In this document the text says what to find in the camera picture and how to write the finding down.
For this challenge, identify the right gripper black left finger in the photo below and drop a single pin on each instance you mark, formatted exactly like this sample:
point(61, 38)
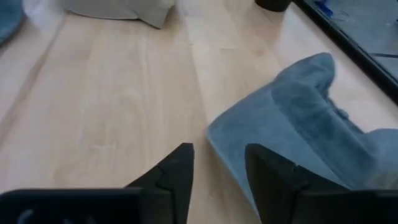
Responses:
point(178, 174)

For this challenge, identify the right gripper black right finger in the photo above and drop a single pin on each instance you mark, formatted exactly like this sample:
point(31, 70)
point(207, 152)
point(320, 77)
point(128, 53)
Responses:
point(270, 180)

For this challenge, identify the blue-grey baseball cap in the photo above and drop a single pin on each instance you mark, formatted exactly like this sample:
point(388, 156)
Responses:
point(9, 18)
point(280, 124)

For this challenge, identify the khaki baseball cap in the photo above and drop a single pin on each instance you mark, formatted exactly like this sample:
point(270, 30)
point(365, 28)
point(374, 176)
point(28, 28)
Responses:
point(124, 7)

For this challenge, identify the green potted plant black pot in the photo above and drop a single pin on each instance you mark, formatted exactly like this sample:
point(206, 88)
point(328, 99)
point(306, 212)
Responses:
point(273, 4)

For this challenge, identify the black aluminium table frame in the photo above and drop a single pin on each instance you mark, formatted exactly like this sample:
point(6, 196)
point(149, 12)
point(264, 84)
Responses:
point(357, 54)

